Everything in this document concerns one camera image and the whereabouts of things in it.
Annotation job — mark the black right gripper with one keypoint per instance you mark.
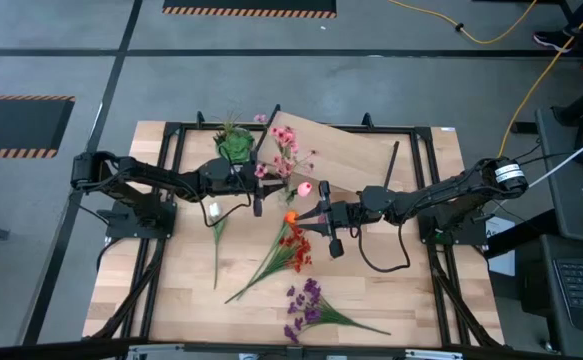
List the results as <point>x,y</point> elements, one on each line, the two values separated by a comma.
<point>343,215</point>

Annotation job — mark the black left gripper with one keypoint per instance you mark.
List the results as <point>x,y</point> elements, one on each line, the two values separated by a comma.
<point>243,184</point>

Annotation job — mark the orange artificial tulip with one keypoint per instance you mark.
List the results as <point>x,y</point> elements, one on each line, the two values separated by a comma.
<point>291,217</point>

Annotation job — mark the red artificial flower bunch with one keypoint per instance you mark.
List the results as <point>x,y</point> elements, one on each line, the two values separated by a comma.
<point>298,247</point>

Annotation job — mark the pink artificial blossom bunch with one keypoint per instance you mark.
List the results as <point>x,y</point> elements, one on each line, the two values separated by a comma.
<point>285,136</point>

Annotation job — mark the purple artificial flower bunch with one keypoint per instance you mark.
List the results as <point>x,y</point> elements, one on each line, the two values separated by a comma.
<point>312,287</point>

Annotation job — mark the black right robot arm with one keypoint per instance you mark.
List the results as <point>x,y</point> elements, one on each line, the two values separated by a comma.
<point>446,192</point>

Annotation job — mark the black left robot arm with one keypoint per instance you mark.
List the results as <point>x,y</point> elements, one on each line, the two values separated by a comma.
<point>146,172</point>

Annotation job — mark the succulent in patterned pot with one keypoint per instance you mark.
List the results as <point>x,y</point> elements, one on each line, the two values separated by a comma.
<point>234,145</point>

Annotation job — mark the black hazard-striped floor mat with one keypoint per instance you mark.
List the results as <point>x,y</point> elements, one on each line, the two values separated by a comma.
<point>251,5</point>
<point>16,122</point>

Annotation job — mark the white paper sign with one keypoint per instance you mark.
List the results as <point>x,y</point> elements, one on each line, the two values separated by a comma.
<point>503,262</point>

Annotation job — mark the dark grey desk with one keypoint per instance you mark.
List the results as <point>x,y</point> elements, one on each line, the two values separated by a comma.
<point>541,280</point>

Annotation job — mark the dark grey side table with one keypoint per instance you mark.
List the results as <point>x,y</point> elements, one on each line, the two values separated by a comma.
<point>576,205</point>

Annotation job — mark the black stand base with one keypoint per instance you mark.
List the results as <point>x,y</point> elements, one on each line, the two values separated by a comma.
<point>581,105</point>

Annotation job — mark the black metal table frame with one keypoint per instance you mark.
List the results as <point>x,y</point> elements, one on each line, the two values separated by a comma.
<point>172,129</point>

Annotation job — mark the silver aluminium rail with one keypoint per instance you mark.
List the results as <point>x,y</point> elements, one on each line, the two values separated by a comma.
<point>421,355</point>

